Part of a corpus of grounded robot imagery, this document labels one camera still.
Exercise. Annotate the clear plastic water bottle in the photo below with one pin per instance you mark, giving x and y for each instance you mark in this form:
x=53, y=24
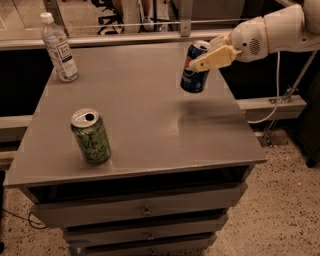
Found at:
x=55, y=40

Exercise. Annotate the green soda can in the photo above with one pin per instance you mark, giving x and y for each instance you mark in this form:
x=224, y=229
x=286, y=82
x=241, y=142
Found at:
x=89, y=131

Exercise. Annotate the metal railing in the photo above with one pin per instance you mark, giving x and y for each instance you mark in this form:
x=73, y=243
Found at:
x=98, y=23

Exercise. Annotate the grey drawer cabinet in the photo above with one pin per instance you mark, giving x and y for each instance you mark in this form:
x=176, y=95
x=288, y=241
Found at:
x=161, y=137

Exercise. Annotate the top grey drawer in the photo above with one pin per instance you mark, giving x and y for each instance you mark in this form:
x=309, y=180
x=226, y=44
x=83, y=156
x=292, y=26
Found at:
x=139, y=206

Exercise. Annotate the blue pepsi can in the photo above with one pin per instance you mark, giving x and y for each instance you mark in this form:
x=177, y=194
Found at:
x=191, y=81

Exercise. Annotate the bottom grey drawer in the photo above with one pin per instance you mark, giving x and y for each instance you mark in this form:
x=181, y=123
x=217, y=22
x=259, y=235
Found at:
x=157, y=247

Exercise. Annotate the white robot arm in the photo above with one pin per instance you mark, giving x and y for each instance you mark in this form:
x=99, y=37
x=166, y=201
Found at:
x=295, y=28

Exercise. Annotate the grey drawer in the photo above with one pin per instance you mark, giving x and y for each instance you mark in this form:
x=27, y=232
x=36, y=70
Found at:
x=139, y=206
x=157, y=247
x=147, y=230

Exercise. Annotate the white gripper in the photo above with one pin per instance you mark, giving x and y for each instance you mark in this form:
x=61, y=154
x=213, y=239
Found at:
x=248, y=40

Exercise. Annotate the middle grey drawer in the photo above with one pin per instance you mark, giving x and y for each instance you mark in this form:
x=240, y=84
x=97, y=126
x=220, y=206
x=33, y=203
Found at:
x=147, y=230

